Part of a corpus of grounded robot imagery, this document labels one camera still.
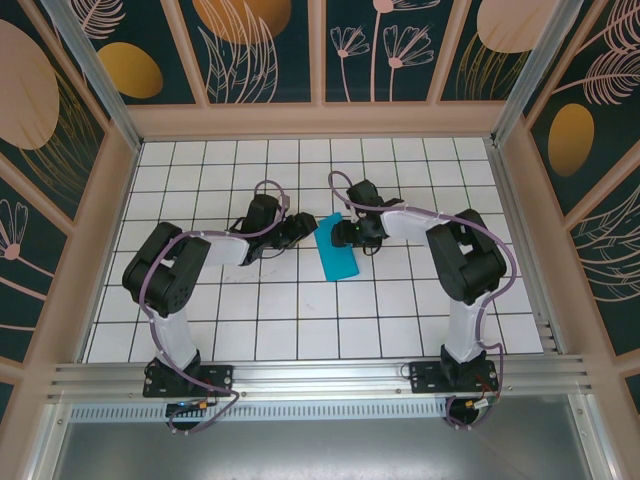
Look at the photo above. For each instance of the teal cloth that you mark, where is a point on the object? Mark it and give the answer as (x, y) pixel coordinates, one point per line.
(340, 265)

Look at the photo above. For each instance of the yellow power connector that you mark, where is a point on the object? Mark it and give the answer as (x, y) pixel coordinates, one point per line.
(203, 405)
(471, 403)

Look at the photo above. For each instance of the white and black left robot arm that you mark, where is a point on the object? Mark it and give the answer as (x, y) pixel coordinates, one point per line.
(172, 330)

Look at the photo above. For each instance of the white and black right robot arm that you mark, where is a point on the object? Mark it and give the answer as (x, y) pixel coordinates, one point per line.
(462, 325)

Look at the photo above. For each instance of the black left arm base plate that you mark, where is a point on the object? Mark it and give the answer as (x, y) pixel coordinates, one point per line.
(220, 377)

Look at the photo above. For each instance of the aluminium side rail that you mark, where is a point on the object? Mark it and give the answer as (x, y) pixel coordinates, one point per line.
(520, 240)

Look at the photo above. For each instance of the long aluminium mounting rail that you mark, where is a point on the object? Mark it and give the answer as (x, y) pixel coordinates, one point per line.
(325, 375)

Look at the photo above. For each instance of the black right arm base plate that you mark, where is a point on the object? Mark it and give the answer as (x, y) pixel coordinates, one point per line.
(425, 377)

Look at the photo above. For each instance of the aluminium frame post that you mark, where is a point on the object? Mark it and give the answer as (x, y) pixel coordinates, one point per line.
(530, 65)
(100, 85)

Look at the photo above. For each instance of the grey metal sheet panel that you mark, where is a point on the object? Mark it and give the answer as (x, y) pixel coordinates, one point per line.
(320, 450)

